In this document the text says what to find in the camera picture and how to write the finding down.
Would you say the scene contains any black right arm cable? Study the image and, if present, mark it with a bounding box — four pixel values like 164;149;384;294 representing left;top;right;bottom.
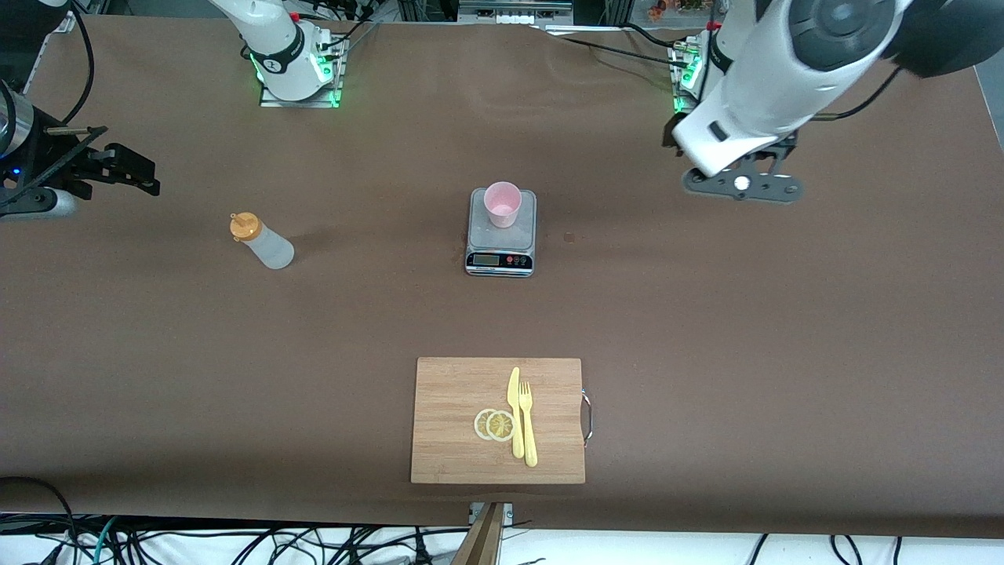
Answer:
55;0;95;128

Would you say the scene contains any silver digital kitchen scale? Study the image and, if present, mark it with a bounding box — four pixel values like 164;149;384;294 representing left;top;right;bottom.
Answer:
465;188;537;278

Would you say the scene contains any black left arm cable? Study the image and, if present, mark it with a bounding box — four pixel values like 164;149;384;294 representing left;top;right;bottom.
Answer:
812;64;903;122

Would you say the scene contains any wooden post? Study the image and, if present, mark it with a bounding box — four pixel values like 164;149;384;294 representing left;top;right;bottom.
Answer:
451;502;507;565

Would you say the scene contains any black base cable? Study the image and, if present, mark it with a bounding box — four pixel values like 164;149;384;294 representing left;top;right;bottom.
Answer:
318;0;385;60

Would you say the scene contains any yellow plastic knife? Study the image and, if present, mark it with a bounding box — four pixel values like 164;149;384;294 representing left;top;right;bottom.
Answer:
507;366;525;460

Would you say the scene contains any black table cable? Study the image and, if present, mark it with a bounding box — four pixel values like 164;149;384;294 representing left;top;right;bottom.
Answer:
624;22;683;49
561;35;695;70

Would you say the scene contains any pink plastic cup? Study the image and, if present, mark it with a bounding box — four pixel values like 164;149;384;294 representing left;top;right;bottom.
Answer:
483;181;523;229

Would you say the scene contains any black looped floor cable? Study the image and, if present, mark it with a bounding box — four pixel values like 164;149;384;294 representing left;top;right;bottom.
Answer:
0;476;79;550

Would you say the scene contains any yellow plastic fork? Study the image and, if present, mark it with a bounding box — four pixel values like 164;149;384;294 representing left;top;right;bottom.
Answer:
518;381;539;468

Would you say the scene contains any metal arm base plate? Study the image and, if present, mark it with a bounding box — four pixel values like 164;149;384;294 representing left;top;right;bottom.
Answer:
259;35;346;108
671;39;707;115

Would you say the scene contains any grey power strip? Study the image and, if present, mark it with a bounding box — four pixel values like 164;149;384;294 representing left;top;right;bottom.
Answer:
459;0;573;26

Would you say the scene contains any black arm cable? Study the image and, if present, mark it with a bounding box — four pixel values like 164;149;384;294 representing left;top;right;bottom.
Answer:
55;0;95;128
812;64;903;122

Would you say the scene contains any wooden cutting board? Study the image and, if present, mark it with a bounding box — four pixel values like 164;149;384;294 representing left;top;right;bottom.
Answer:
410;357;594;485

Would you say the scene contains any orange background object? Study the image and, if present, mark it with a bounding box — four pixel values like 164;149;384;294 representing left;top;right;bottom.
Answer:
647;0;707;20

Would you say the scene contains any teal floor cable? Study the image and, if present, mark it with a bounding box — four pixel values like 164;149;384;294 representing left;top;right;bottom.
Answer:
93;516;120;564

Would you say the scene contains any sauce bottle with orange cap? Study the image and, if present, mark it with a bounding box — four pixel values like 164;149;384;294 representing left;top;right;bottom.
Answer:
230;212;296;271

